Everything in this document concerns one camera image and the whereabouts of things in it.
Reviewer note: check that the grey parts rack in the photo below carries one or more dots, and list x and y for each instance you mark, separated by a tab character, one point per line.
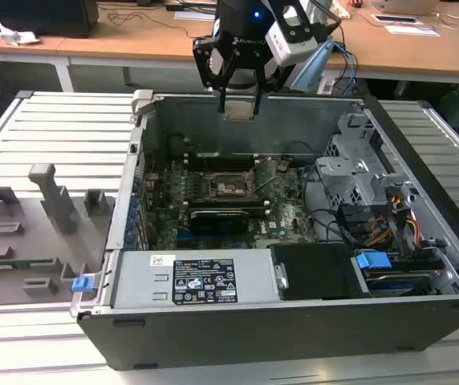
21	248

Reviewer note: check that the wooden desk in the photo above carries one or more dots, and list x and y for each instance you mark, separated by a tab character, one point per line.
133	40
414	52

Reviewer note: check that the coin battery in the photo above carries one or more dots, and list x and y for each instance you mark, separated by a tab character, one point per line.
282	163

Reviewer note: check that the black PC case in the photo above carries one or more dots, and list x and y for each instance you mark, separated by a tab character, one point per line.
253	337

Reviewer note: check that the green RAM stick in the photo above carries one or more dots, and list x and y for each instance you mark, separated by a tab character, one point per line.
13	262

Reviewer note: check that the black monitor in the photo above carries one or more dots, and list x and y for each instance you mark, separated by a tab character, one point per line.
33	16

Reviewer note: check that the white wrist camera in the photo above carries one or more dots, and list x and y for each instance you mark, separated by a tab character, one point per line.
289	44

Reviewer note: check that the CPU socket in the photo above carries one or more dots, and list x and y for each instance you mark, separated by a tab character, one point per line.
229	186

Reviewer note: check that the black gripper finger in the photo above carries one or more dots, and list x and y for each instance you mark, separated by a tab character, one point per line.
213	64
257	100

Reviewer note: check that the black mouse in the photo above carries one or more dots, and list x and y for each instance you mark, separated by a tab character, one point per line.
356	3

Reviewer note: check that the black plastic shroud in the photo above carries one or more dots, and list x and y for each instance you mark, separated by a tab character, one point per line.
318	272

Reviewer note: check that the silver CPU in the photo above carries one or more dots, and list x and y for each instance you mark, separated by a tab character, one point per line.
238	110

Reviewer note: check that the beige patterned object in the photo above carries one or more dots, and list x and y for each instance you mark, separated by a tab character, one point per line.
342	10

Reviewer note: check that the black graphics card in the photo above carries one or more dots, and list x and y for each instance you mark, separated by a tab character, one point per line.
219	222

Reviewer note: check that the blue case latch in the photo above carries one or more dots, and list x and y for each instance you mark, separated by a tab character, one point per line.
82	284

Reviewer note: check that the green bag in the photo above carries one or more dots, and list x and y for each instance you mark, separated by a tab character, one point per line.
456	106

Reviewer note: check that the crumpled white paper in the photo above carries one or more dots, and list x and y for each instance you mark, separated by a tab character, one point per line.
17	36

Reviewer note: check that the blue disk carrier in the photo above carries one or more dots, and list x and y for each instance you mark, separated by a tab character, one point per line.
374	264

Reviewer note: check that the tablet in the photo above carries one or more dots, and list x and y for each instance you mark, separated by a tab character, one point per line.
394	19

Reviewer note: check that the grey power supply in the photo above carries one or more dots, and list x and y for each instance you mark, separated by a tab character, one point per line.
141	280

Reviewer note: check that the green motherboard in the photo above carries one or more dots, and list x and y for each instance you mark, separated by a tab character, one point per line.
293	208

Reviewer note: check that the white paper sheet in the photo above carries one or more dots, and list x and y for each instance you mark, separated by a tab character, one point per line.
195	15
412	30

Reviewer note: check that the hard disk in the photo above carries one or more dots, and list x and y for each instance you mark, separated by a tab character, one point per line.
394	286

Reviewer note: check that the metal drive cage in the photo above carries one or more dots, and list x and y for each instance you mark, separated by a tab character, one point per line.
346	176

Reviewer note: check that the black RAM slot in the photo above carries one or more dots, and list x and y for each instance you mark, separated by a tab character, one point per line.
221	156
221	164
221	160
229	209
229	202
221	168

